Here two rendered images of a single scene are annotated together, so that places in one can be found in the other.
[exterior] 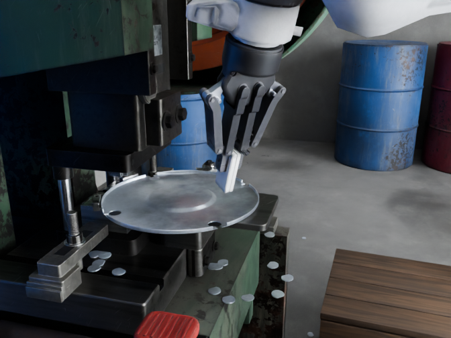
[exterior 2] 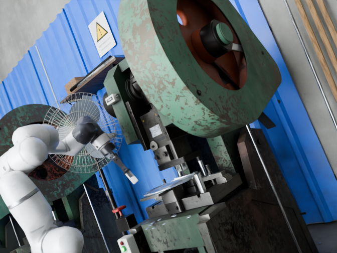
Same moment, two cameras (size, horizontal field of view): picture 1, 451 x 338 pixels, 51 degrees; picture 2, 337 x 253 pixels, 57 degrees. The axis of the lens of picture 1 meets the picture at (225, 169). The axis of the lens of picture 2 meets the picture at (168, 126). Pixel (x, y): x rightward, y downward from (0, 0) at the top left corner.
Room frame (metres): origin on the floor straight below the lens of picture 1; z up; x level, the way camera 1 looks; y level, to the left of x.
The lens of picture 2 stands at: (1.57, -1.32, 0.93)
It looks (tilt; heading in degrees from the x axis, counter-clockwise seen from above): 5 degrees up; 115
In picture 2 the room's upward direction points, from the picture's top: 22 degrees counter-clockwise
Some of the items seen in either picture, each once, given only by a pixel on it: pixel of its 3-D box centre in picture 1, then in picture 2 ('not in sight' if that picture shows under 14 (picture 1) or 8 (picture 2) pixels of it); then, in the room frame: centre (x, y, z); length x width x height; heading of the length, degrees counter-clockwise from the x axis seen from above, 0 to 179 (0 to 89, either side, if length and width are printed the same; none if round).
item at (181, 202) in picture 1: (180, 197); (170, 184); (0.81, 0.08, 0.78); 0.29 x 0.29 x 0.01
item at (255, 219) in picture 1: (206, 232); (169, 200); (0.80, 0.04, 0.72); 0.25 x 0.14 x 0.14; 75
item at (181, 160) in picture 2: (114, 151); (180, 162); (0.85, 0.21, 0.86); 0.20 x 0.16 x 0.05; 165
